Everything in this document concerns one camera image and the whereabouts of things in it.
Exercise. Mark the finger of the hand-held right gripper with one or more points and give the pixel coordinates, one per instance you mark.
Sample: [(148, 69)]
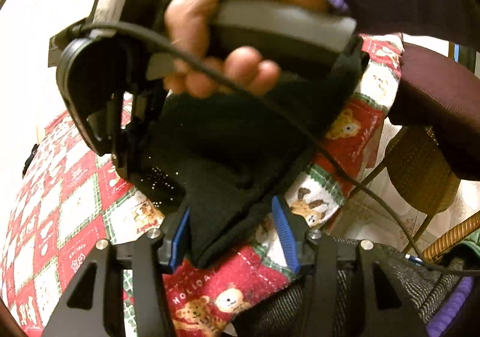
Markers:
[(117, 126)]

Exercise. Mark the black hair brush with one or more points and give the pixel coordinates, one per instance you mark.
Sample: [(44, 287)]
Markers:
[(30, 160)]

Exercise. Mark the rattan chair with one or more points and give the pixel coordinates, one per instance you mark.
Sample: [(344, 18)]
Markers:
[(457, 235)]

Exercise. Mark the brown woven stool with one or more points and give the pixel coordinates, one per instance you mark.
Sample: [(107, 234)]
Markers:
[(420, 171)]

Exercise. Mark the person's grey trouser leg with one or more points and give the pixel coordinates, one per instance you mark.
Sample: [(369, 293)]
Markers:
[(270, 310)]

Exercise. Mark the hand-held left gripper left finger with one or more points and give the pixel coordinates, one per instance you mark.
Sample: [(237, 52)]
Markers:
[(179, 241)]

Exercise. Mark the person's purple sweater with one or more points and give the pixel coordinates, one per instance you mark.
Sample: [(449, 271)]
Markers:
[(453, 307)]

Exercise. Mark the person's right hand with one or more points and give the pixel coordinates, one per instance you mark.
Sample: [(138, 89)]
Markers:
[(195, 6)]

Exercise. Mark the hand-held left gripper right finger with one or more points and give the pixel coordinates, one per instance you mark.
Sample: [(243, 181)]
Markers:
[(287, 236)]

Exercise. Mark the red printed bear blanket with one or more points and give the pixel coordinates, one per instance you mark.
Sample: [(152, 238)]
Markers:
[(75, 217)]

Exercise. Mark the black pants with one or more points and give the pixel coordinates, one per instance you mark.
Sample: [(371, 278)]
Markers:
[(225, 149)]

